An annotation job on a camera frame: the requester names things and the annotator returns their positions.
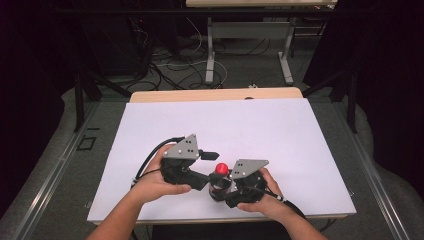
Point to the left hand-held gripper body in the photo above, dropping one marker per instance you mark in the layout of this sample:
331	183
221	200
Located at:
178	163

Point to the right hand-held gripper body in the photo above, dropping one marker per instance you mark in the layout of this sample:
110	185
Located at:
248	183

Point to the cola bottle with red cap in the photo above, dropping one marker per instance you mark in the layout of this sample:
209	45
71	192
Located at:
220	180

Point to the person's right hand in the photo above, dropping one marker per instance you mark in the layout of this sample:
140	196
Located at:
266	203

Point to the person's left hand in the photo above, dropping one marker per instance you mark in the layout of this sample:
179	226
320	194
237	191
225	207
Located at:
156	186

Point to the white table mat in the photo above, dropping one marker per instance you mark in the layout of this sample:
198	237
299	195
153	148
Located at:
233	126

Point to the light wooden table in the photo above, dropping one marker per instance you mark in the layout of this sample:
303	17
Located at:
200	94

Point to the black metal stand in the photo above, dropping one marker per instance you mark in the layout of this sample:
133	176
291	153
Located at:
79	100
351	100

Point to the desk with white metal legs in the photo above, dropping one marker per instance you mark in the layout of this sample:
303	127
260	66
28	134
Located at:
253	30

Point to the dark curtain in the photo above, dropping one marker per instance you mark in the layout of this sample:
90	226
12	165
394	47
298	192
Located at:
30	83
390	83

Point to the metal floor rail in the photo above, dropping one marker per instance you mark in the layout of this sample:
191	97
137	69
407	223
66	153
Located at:
373	173
50	180

